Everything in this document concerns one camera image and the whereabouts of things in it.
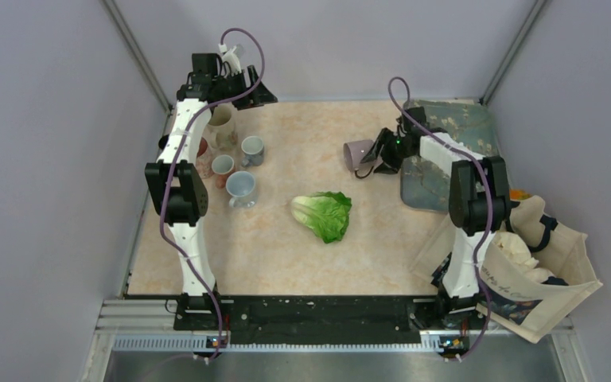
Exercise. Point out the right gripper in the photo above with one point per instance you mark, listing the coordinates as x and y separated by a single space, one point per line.
389 165

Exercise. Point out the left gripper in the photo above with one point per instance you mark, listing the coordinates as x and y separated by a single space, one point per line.
256 98

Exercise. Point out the mauve mug black handle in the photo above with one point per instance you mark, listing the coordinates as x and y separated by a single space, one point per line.
353 154

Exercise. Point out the blue grey mug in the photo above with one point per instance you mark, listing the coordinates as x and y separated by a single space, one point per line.
253 149

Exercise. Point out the cream tall mug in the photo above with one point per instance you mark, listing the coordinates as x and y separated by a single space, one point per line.
222 133

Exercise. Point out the terracotta pink mug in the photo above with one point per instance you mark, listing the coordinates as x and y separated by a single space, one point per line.
223 166

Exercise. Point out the large pink mug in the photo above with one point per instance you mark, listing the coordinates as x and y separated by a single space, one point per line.
204 159

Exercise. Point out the pale blue glass mug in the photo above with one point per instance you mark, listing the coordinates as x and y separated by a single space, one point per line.
242 188

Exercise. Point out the brown patterned mug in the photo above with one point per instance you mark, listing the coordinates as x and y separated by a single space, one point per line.
163 141

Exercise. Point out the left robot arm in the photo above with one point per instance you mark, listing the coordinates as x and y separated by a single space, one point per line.
177 190

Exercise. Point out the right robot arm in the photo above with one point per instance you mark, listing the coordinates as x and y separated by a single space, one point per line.
479 201

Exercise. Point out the floral patterned tray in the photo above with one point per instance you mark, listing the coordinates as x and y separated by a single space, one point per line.
422 184

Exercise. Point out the green lettuce head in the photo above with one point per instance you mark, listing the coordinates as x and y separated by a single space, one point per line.
326 214

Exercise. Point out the beige tote bag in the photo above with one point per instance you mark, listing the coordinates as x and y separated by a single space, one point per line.
536 270

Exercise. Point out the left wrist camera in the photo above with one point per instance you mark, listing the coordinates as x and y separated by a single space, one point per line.
230 57

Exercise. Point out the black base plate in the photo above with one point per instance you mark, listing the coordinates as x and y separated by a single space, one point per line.
315 320

